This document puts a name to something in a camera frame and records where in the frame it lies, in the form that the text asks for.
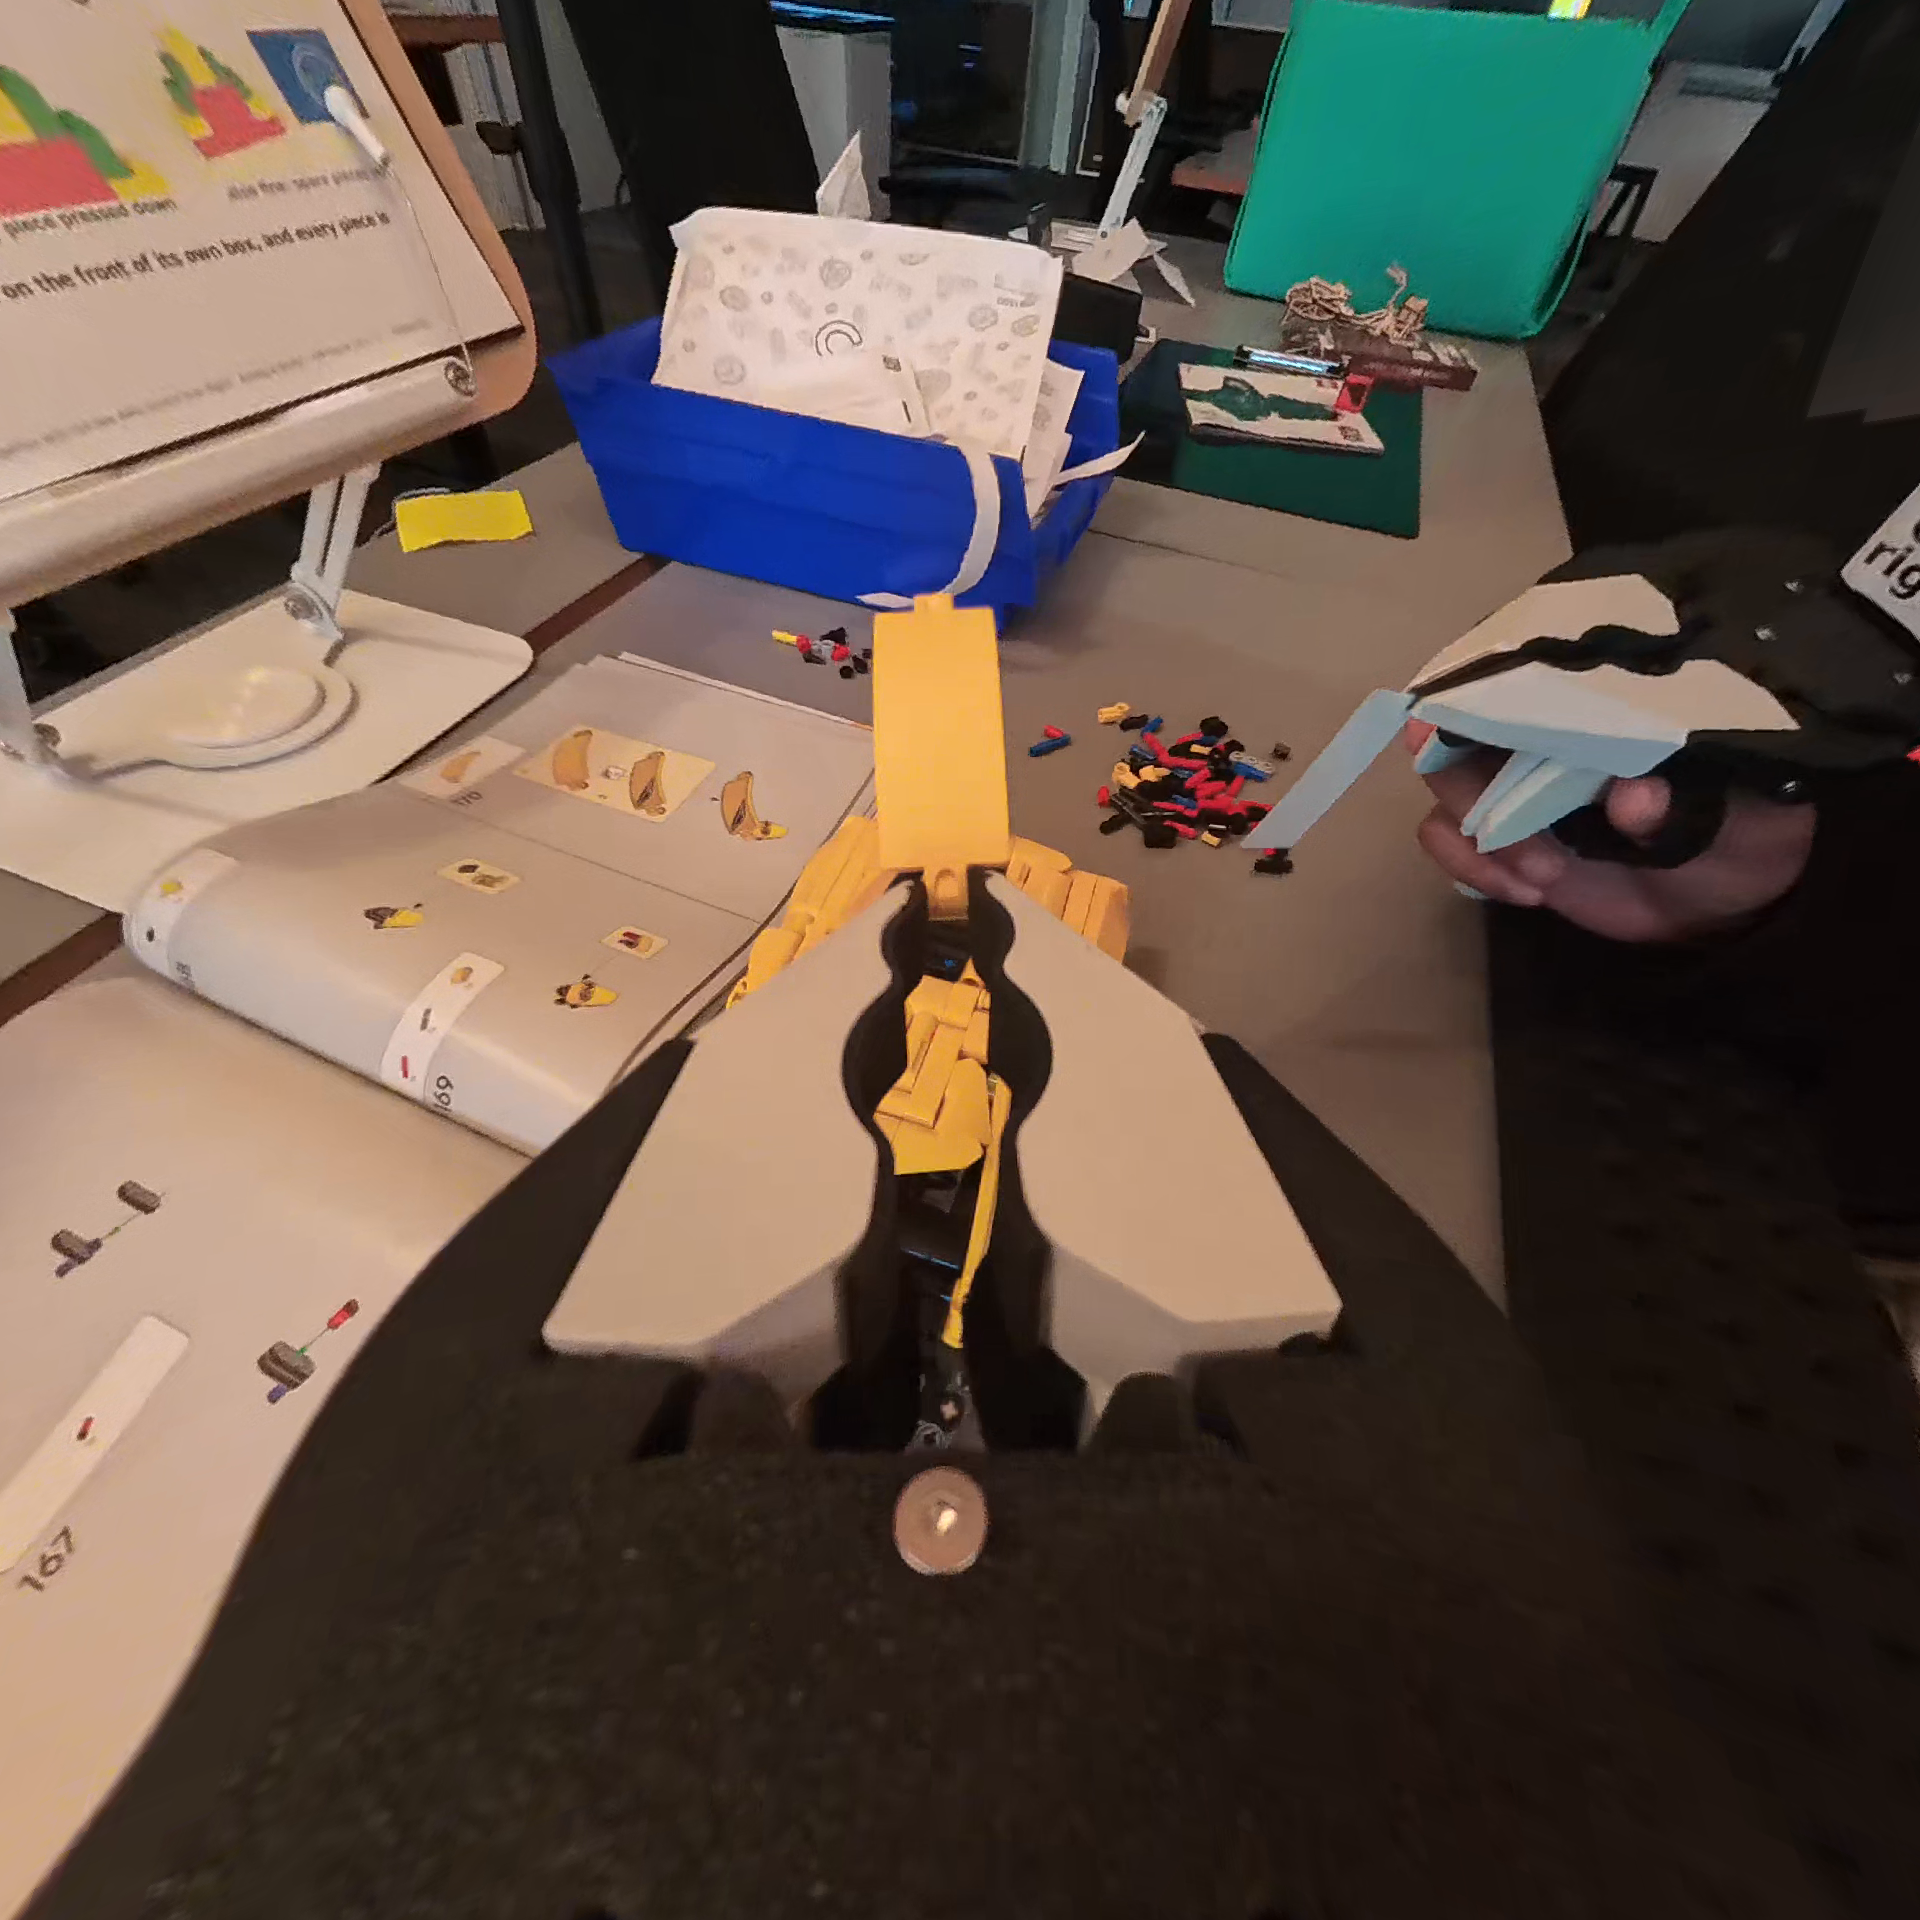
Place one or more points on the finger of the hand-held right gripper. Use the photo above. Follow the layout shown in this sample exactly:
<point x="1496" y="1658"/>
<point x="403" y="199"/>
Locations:
<point x="1575" y="616"/>
<point x="1619" y="720"/>

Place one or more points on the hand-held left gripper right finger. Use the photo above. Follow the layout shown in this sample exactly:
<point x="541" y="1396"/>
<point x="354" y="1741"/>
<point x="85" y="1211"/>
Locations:
<point x="1170" y="1186"/>

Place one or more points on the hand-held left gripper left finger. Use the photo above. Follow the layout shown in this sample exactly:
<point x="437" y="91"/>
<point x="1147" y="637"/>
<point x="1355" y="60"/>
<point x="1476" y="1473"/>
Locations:
<point x="719" y="1186"/>

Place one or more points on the yellow brick panel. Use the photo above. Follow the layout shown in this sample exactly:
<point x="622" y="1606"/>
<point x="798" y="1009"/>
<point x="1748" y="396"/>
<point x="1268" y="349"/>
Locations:
<point x="937" y="735"/>

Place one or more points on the person's right forearm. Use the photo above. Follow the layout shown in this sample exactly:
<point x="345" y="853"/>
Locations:
<point x="1875" y="901"/>

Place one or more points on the grey desk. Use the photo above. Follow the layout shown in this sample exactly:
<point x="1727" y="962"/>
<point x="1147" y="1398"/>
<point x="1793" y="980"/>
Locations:
<point x="1349" y="1020"/>

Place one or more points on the person's right hand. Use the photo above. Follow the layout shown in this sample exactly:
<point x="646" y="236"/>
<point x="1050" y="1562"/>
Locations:
<point x="1650" y="901"/>

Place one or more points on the yellow brick car model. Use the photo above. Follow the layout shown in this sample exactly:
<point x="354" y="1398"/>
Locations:
<point x="809" y="916"/>

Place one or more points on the green cutting mat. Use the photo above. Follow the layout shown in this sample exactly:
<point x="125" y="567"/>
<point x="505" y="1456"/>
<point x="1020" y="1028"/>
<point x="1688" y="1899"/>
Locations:
<point x="1274" y="488"/>

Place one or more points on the green white printed booklet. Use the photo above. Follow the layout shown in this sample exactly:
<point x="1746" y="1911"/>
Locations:
<point x="1274" y="413"/>

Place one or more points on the twine bundle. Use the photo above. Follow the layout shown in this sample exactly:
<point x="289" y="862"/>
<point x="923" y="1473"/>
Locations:
<point x="1349" y="315"/>

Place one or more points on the large pile of brick pins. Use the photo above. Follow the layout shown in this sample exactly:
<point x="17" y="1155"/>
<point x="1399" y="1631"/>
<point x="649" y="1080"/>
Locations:
<point x="1185" y="779"/>

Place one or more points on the open instruction booklet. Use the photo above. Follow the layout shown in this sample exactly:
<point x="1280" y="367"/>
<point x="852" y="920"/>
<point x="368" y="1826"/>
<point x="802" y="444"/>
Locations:
<point x="299" y="930"/>

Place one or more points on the small cluster of brick pins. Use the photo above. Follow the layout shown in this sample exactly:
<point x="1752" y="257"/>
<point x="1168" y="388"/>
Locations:
<point x="825" y="648"/>

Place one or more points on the black box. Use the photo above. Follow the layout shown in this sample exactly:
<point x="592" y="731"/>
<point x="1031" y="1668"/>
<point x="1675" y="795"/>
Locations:
<point x="1102" y="319"/>

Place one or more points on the small crumpled printed paper bag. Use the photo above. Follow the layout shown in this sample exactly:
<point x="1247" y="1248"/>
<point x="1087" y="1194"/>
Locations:
<point x="1056" y="405"/>

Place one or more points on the thin wooden board stand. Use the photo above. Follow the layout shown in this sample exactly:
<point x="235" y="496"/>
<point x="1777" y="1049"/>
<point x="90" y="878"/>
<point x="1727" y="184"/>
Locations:
<point x="1158" y="45"/>

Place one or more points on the blue storage bin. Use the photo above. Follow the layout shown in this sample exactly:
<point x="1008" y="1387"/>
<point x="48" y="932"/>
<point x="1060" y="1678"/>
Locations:
<point x="779" y="481"/>

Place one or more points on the yellow paper note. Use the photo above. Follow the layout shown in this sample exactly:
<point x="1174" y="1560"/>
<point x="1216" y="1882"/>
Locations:
<point x="462" y="521"/>

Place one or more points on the large printed white paper bag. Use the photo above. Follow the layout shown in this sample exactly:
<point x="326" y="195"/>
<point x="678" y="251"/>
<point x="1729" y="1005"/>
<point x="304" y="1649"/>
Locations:
<point x="840" y="315"/>

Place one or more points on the poster board on white stand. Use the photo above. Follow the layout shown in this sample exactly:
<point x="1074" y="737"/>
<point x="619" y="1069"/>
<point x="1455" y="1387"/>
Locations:
<point x="225" y="299"/>

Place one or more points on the black fabric flag panel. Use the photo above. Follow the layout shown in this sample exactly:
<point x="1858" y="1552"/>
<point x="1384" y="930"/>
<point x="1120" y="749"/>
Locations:
<point x="690" y="105"/>

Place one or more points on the black light stand pole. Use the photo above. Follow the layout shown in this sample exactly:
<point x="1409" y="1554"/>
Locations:
<point x="540" y="151"/>

